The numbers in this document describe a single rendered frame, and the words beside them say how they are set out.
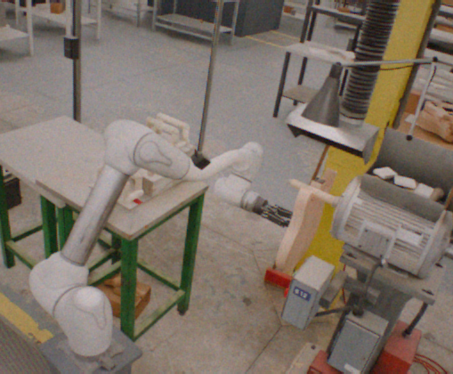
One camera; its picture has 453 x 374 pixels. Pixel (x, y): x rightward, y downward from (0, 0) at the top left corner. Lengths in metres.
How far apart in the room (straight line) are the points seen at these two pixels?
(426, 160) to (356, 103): 0.31
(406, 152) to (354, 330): 0.67
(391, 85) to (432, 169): 0.88
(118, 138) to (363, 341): 1.14
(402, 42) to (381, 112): 0.37
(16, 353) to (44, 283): 1.04
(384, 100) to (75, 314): 1.80
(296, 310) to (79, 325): 0.73
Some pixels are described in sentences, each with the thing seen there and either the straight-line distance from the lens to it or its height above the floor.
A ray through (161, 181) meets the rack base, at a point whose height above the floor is 1.00.
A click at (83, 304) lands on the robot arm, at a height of 0.97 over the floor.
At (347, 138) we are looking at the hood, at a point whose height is 1.52.
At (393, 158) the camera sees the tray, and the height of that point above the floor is 1.46.
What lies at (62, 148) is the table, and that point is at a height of 0.90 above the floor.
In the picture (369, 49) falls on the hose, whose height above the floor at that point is 1.81.
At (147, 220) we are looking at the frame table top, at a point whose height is 0.93.
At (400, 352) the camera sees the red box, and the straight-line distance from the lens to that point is 1.94.
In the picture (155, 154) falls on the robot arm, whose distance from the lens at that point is 1.46.
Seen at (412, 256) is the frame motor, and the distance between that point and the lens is 1.62.
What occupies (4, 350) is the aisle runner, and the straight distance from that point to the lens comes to 2.74.
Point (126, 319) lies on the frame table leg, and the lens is 2.28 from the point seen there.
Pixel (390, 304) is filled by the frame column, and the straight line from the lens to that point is 1.77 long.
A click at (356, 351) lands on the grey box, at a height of 0.81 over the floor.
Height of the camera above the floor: 2.10
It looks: 31 degrees down
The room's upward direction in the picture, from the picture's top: 10 degrees clockwise
